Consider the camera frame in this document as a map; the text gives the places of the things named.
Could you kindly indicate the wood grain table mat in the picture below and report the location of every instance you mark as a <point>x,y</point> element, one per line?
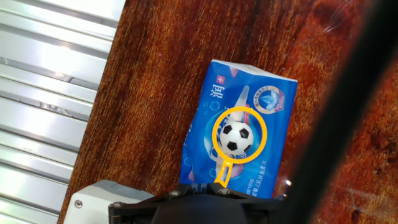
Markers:
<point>161,62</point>

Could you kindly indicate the blue tissue pack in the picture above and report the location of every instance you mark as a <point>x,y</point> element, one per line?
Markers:
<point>273,130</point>

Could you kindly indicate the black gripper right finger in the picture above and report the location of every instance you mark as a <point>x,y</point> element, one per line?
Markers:
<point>255,207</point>

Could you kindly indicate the small soccer ball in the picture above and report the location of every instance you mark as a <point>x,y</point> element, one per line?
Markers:
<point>236,137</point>

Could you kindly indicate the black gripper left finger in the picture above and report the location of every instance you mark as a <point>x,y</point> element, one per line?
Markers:
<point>133,208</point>

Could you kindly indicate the white box with green button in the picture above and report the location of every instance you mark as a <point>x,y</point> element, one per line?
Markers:
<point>93,202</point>

